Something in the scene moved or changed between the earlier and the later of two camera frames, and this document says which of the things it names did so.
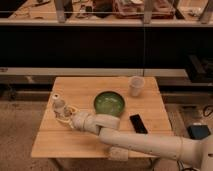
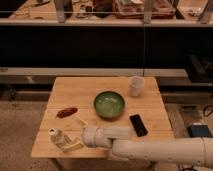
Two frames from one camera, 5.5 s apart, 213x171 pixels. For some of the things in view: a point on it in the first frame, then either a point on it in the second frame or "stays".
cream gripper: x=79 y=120 -> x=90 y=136
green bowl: x=109 y=102 stays
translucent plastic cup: x=136 y=84 stays
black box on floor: x=199 y=131 stays
